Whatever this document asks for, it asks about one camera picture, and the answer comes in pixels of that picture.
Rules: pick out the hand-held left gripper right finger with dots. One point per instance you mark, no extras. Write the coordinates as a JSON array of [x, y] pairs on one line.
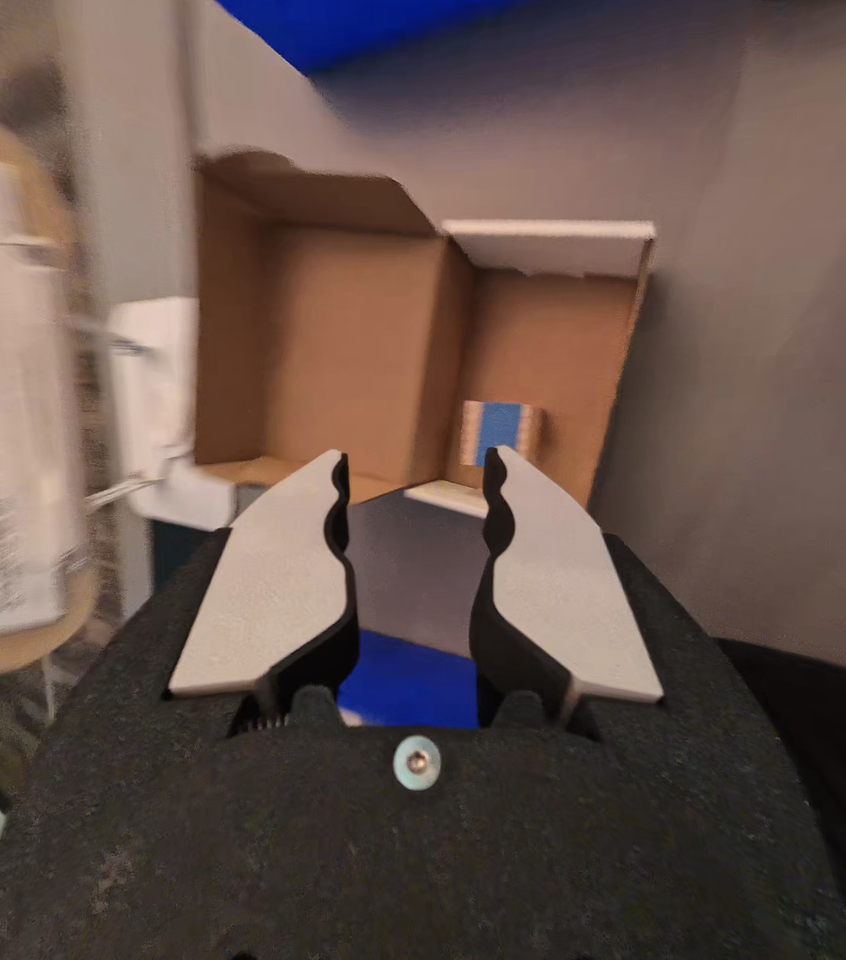
[[573, 600]]

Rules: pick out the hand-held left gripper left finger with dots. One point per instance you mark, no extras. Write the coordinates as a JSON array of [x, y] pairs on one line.
[[273, 592]]

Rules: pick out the blue plastic bin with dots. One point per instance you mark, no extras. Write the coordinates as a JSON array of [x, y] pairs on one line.
[[408, 682], [363, 30]]

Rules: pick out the blue-faced wooden cube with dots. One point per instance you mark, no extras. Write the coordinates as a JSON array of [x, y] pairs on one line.
[[501, 431]]

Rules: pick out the white cardboard mailer box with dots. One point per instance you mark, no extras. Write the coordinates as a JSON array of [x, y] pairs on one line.
[[355, 337]]

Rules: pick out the black mat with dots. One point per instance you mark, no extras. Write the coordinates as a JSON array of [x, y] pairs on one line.
[[835, 750]]

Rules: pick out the printed instruction sheet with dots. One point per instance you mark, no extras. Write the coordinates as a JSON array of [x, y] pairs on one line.
[[3, 375]]

